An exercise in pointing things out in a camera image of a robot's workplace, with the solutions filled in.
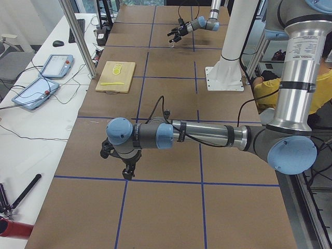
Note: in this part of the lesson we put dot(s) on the bamboo cutting board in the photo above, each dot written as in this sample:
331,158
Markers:
126,74

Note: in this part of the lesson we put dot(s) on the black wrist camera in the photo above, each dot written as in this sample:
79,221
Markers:
181,22

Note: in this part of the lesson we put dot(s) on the black computer mouse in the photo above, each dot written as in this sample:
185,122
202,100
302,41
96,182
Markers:
58,43

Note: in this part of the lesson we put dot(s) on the teach pendant with red button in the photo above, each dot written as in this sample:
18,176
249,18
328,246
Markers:
36,93

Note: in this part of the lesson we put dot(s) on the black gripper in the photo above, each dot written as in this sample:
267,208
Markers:
183,30
132,160

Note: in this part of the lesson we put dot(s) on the aluminium frame post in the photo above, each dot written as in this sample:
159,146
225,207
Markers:
79,37

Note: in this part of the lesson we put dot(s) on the yellow plastic knife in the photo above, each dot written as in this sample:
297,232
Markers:
112,83

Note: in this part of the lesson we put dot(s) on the red cylinder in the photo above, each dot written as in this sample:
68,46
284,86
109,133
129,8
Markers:
16,230

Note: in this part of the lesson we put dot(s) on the person in yellow shirt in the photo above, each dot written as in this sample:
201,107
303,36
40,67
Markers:
321,95

